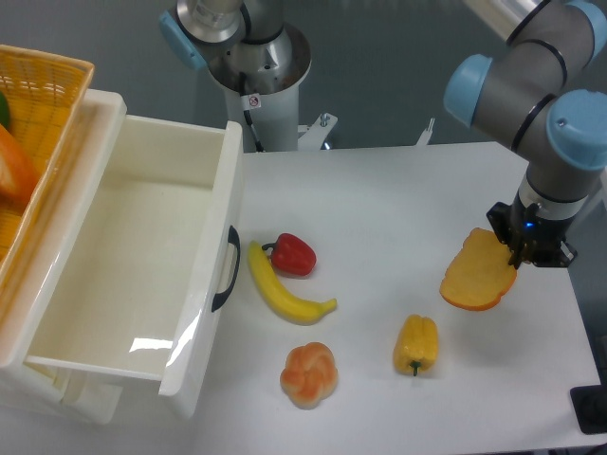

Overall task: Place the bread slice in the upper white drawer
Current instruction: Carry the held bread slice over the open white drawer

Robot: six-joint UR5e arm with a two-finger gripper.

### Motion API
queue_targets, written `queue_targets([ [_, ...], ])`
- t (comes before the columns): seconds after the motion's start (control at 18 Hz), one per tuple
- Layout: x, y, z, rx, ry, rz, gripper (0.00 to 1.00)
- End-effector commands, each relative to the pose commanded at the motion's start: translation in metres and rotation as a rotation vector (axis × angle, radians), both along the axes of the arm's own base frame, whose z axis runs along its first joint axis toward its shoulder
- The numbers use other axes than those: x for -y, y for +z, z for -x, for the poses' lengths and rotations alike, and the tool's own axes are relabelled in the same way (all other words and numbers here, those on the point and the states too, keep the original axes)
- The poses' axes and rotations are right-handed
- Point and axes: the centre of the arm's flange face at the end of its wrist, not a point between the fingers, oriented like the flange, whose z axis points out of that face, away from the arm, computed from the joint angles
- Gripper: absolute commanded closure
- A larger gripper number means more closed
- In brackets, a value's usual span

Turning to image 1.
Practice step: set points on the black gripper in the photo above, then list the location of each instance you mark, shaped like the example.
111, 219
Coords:
530, 238

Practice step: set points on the orange bread slice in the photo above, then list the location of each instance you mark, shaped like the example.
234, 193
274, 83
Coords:
479, 275

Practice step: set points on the grey left robot arm base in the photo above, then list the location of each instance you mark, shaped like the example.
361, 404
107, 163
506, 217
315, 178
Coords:
247, 46

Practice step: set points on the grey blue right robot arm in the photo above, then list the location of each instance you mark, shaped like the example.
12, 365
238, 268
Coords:
522, 102

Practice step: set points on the knotted bread roll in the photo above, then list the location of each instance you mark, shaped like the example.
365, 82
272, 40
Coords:
309, 375

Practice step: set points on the open white upper drawer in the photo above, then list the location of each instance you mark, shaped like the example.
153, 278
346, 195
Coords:
133, 306

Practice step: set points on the white drawer cabinet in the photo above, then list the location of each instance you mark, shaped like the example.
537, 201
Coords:
33, 268

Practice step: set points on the yellow bell pepper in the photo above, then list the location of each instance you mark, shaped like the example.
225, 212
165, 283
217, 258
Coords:
417, 346

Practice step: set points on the black device at table edge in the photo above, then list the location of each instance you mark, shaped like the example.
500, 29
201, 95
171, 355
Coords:
589, 404

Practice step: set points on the yellow banana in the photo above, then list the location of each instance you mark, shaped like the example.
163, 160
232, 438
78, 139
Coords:
278, 298

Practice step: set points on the red bell pepper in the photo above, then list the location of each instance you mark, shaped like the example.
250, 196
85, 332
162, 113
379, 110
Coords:
291, 255

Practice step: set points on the yellow woven basket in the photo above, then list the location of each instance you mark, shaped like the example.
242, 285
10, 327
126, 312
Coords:
44, 93

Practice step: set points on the orange food item in basket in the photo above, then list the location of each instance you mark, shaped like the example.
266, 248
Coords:
19, 178

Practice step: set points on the green item in basket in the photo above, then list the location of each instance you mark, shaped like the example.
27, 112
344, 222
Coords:
4, 111

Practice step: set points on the white metal bracket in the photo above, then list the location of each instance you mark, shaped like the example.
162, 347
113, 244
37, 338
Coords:
315, 137

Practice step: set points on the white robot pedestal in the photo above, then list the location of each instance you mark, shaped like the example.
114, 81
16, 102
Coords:
274, 117

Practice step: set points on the black drawer handle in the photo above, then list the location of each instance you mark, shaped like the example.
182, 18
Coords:
230, 269

